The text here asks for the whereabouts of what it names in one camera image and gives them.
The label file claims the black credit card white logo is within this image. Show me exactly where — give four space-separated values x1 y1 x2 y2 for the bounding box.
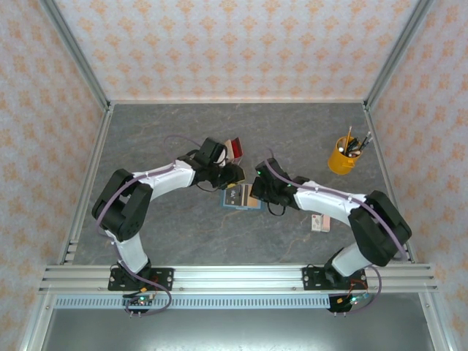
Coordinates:
224 185 242 206

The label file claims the blue card holder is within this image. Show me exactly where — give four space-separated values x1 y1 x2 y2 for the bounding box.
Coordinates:
219 182 265 213

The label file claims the red box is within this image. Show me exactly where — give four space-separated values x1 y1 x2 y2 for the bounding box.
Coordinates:
222 136 246 167

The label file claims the pink white small box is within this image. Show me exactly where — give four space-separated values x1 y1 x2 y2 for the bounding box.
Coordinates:
311 214 332 233

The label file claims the yellow metal cup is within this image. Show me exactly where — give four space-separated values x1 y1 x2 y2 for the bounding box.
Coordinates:
327 135 363 176

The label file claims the small circuit board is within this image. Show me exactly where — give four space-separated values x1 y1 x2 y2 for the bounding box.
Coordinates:
331 292 370 314
124 294 156 315

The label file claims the grey metal panel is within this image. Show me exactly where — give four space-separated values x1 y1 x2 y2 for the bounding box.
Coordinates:
34 309 439 351

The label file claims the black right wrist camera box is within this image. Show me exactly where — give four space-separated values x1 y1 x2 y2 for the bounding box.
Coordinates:
254 157 290 187

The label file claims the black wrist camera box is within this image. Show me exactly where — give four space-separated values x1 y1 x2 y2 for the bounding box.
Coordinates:
254 157 290 187
198 137 228 168

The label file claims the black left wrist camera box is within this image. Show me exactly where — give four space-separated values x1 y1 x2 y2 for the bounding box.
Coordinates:
198 137 228 168

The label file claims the aluminium front rail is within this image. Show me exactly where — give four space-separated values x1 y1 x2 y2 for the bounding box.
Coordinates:
38 263 439 294

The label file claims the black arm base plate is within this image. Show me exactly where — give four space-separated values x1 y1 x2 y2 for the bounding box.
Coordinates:
301 267 369 293
107 267 176 293

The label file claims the aluminium side rail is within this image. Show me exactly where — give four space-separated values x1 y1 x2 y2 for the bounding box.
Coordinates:
58 104 115 265
362 103 418 264

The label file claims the slotted grey cable duct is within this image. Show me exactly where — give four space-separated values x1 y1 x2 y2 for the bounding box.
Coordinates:
53 295 333 311

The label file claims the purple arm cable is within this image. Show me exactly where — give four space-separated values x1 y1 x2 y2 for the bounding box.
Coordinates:
95 134 204 317
265 148 409 315

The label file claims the aluminium frame post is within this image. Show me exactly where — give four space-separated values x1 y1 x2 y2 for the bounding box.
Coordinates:
363 0 436 109
418 292 453 351
38 0 113 110
18 292 56 351

